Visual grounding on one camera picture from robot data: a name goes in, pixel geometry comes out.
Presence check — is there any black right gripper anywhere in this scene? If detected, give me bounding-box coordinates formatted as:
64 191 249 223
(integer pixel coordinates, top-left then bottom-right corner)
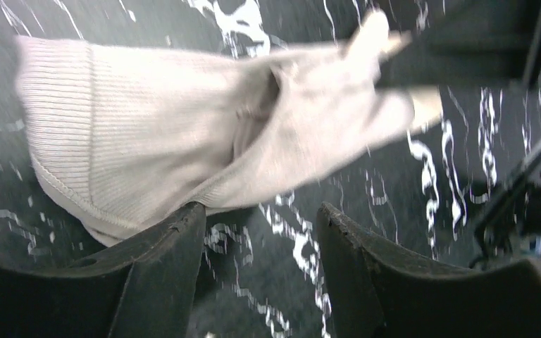
379 1 541 266

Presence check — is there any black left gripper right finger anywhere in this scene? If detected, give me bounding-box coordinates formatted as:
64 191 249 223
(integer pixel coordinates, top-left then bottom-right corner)
317 203 541 337

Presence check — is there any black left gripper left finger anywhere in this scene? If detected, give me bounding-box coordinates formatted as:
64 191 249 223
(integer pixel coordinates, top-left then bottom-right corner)
0 203 206 337

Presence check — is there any grey beige underwear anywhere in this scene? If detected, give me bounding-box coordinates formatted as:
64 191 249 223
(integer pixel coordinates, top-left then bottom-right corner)
15 11 442 246

